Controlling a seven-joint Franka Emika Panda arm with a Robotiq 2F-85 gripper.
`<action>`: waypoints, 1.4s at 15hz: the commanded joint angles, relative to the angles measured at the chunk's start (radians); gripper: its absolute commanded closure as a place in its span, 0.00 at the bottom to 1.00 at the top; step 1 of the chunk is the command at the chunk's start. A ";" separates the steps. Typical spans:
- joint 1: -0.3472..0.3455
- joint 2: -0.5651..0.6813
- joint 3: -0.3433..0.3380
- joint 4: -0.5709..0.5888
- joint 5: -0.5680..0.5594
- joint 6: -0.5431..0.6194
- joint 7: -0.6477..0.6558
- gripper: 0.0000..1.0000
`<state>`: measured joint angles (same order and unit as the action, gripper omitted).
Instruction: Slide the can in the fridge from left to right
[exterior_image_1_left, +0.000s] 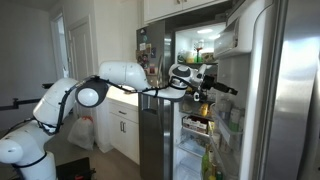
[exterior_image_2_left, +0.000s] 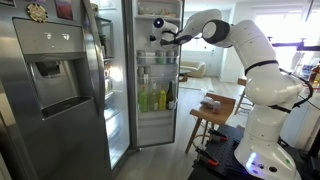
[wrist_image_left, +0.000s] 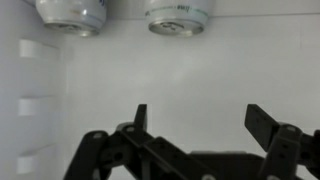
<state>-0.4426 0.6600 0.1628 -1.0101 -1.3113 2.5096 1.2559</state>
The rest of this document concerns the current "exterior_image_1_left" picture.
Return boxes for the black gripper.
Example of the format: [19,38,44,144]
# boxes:
[199,75,239,96]

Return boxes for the stainless steel fridge door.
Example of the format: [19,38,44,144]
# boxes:
[213,0,320,180]

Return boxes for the photo collage fridge magnet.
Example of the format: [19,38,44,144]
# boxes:
[135,49,151,71]

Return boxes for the clear jar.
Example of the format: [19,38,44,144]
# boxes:
[217,98,232,123]

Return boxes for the yellow squeeze bottle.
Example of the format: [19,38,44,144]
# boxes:
[199,103,210,118]

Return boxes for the beige round food tub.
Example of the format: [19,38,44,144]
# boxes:
[201,52,215,64]

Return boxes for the red and white carton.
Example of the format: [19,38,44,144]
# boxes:
[182,115,210,135]

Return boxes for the clear crisper drawer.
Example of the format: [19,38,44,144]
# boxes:
[178,136,206,158]

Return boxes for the green glass bottle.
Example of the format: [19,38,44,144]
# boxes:
[201,151,211,180]

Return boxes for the stainless steel freezer door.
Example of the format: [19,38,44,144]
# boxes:
[135,20,174,180]

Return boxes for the white base kitchen cabinet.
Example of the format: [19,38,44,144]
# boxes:
[106,87,141,166]

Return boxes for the white panelled room door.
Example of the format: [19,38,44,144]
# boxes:
[68,16,99,118]

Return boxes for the white plastic trash bag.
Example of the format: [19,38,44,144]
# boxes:
[67,115,95,151]

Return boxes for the black case with red latch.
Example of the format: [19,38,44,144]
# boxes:
[55,157,97,180]

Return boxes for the black tripod stand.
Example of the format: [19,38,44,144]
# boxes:
[0,82,55,112]

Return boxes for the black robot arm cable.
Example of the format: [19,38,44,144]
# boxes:
[0,74,205,169]

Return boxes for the white wall kitchen cabinet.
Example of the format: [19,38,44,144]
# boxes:
[143,0,232,24]

